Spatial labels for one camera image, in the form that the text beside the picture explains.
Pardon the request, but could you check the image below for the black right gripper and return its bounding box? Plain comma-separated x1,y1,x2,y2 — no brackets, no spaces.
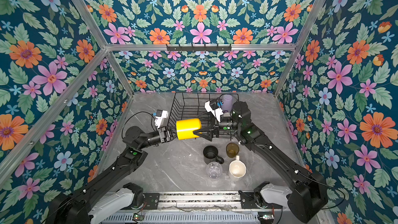
195,110,243,144

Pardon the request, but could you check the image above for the yellow mug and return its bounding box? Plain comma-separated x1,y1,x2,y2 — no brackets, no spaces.
176,118,202,141

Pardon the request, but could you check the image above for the black mug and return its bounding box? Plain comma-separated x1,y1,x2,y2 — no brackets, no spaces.
203,146,224,164

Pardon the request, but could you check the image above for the lilac cup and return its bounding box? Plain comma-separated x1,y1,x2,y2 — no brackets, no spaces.
222,94,234,113

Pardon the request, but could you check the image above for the cream white mug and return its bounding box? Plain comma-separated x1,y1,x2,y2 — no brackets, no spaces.
229,155,247,180

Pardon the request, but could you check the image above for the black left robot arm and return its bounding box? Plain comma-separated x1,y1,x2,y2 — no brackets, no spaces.
44,126,177,224

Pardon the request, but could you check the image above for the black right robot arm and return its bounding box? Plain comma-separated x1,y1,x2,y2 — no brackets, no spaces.
193,99,328,224

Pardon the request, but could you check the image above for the olive glass cup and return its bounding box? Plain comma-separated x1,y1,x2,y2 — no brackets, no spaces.
226,143,240,158

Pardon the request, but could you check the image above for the clear glass cup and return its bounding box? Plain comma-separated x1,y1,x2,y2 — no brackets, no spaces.
206,162,223,179

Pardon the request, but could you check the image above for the black wire dish rack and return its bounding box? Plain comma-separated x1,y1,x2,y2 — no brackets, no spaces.
167,92,241,139

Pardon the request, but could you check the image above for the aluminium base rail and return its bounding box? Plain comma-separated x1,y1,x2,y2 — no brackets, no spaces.
102,191,280,224

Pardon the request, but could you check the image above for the black hook rail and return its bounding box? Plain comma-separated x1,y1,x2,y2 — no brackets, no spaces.
166,44,232,52

